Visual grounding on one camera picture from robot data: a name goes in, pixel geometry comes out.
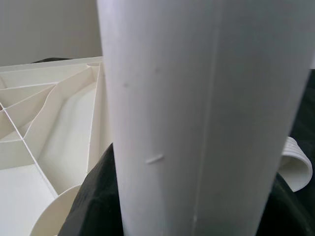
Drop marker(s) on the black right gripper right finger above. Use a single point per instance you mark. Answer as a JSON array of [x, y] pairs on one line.
[[290, 216]]

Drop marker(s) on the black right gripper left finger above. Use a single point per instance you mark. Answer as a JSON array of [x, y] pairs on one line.
[[98, 201]]

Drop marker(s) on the white plastic table top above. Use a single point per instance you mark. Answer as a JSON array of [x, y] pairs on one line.
[[37, 147]]

